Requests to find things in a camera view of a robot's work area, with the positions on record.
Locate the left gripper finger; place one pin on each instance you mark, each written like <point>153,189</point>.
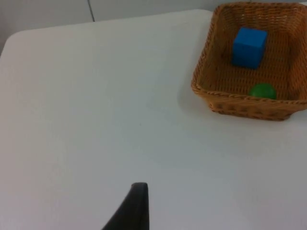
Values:
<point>136,208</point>

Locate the green ball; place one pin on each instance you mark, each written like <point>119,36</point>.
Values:
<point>262,91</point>

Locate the blue cube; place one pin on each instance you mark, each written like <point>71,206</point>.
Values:
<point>249,46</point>

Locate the brown wicker basket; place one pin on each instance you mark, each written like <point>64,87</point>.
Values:
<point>216,72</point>

